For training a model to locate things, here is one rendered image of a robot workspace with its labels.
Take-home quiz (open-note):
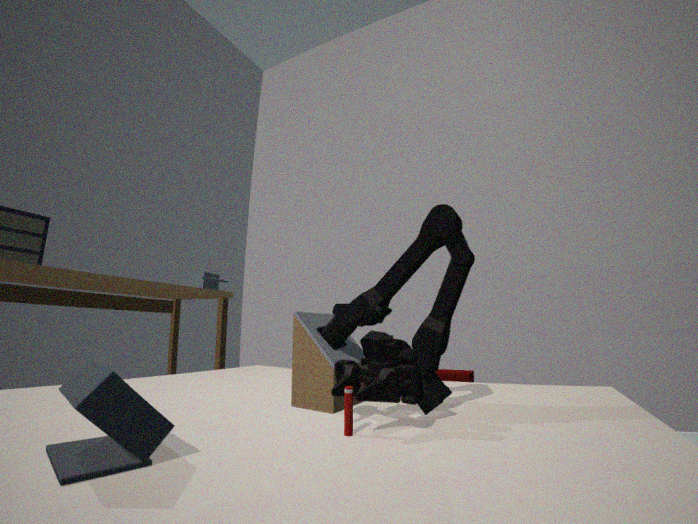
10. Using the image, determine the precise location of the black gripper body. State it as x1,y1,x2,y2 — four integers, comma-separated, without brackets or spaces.
334,355,424,405

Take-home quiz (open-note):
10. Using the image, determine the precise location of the red peg with white band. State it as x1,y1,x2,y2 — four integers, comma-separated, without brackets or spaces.
344,386,353,436

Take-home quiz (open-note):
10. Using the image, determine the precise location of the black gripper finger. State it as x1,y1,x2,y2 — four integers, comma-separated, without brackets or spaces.
331,364,358,396
355,368,400,403

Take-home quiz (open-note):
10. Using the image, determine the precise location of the dark grey square panel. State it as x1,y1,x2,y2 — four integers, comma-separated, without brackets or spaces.
46,360,174,486

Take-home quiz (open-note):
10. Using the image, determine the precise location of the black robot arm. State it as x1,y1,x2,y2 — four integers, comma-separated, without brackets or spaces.
316,204,475,415

